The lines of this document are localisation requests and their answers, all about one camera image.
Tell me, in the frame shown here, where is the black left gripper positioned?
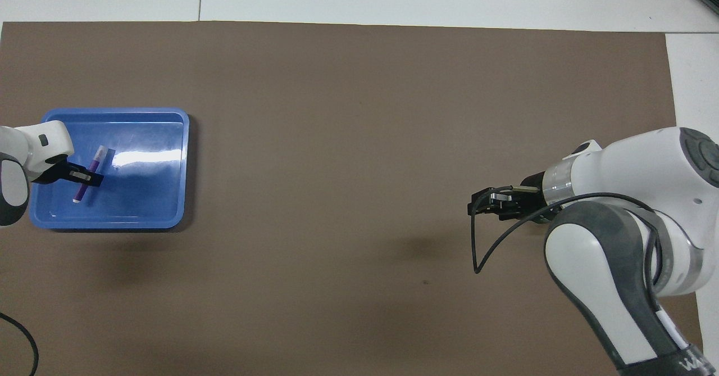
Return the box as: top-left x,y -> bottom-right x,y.
31,161 -> 105,188

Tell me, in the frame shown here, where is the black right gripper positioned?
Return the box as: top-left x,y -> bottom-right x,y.
467,173 -> 562,222

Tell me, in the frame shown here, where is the purple pen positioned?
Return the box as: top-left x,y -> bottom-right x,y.
73,146 -> 108,203

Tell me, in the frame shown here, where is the blue plastic tray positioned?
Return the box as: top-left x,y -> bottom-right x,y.
29,107 -> 190,230

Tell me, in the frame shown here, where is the brown table mat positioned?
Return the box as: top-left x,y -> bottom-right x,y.
0,21 -> 707,376

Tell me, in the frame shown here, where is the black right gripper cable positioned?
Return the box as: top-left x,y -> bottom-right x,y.
471,185 -> 675,303

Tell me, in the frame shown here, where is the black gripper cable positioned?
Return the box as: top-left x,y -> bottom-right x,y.
0,312 -> 40,376
471,185 -> 675,303

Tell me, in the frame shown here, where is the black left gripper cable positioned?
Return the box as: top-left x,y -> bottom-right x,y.
0,312 -> 40,376

